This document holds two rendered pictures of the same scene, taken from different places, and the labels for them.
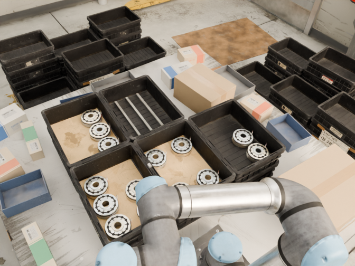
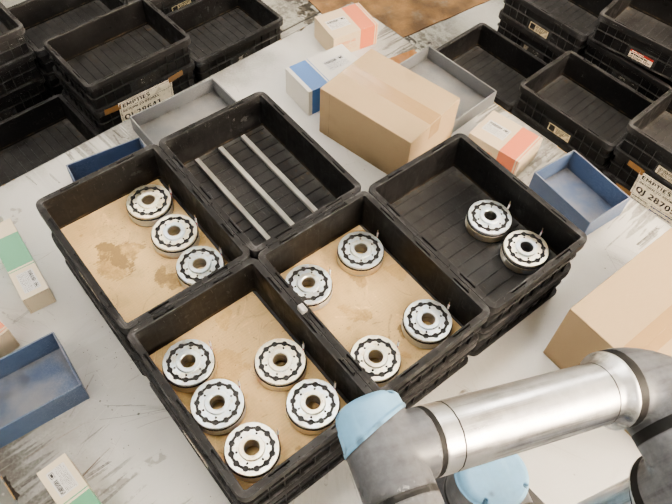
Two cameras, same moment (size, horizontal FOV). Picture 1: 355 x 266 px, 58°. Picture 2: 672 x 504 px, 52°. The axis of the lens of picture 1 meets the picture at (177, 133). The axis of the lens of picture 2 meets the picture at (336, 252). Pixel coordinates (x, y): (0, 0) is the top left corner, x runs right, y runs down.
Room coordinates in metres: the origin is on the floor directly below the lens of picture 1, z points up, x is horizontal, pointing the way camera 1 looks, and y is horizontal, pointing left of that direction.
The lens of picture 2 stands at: (0.14, 0.13, 2.10)
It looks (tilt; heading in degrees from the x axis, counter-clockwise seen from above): 55 degrees down; 354
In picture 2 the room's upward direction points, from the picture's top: 4 degrees clockwise
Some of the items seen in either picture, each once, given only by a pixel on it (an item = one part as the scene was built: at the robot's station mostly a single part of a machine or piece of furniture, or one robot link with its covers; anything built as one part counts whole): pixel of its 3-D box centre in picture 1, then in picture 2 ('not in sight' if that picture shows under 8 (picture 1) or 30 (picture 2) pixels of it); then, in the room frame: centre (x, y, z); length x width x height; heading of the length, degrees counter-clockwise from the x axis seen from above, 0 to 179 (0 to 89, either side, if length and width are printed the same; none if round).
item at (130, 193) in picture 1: (137, 189); (280, 361); (0.74, 0.16, 0.86); 0.10 x 0.10 x 0.01
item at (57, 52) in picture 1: (77, 58); (78, 47); (2.39, 0.94, 0.31); 0.40 x 0.30 x 0.34; 128
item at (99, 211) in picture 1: (105, 204); (217, 403); (0.66, 0.28, 0.86); 0.10 x 0.10 x 0.01
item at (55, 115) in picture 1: (86, 134); (146, 245); (1.03, 0.44, 0.87); 0.40 x 0.30 x 0.11; 35
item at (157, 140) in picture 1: (181, 165); (369, 298); (0.87, -0.03, 0.87); 0.40 x 0.30 x 0.11; 35
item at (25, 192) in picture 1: (24, 192); (26, 388); (0.76, 0.69, 0.74); 0.20 x 0.15 x 0.07; 122
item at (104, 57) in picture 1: (96, 76); (130, 90); (2.08, 0.69, 0.37); 0.40 x 0.30 x 0.45; 128
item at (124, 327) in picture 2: (84, 126); (141, 231); (1.03, 0.44, 0.92); 0.40 x 0.30 x 0.02; 35
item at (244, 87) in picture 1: (229, 83); (438, 88); (1.67, -0.32, 0.73); 0.27 x 0.20 x 0.05; 39
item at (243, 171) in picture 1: (234, 133); (474, 215); (1.04, -0.28, 0.92); 0.40 x 0.30 x 0.02; 35
